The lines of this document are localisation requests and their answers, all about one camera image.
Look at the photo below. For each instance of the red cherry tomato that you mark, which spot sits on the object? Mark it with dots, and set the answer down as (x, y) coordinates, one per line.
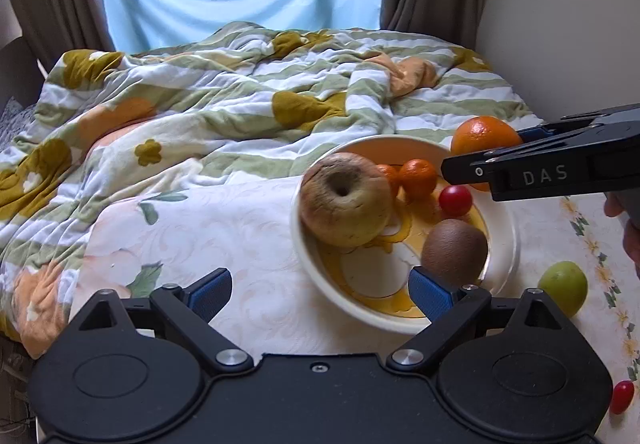
(456, 200)
(621, 396)

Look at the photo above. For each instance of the small round green fruit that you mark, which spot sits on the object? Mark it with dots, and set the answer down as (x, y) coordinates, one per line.
(562, 286)

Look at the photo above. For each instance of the brown kiwi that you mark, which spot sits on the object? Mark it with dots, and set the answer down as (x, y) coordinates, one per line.
(452, 251)

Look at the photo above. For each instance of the orange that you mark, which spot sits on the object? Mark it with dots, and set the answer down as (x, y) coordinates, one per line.
(480, 136)

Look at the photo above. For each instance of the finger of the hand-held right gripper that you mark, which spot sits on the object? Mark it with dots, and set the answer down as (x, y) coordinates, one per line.
(467, 170)
(532, 134)

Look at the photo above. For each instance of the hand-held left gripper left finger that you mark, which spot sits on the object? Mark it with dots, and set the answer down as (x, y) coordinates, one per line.
(212, 296)

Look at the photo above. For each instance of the cream yellow ceramic bowl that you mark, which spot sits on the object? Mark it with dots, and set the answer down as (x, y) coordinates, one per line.
(370, 291)

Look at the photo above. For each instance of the large wrinkled yellow apple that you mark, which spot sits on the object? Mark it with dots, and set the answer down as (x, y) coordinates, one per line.
(345, 204)

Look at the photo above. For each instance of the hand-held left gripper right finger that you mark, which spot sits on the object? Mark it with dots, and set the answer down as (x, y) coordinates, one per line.
(430, 296)

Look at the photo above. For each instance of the grey bed headboard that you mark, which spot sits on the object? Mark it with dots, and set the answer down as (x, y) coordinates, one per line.
(17, 69)

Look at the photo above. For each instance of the floral tablecloth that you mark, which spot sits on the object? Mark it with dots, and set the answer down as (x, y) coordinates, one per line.
(225, 224)

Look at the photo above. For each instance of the small mandarin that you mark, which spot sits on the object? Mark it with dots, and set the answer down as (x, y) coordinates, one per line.
(417, 179)
(390, 176)

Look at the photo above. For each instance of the blue patterned pillow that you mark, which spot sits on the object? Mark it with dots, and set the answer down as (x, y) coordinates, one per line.
(15, 119)

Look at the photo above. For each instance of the person's right hand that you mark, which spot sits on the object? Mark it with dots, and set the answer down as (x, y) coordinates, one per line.
(632, 244)

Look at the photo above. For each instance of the floral striped blanket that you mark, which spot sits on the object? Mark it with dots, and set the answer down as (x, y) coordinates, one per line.
(175, 114)

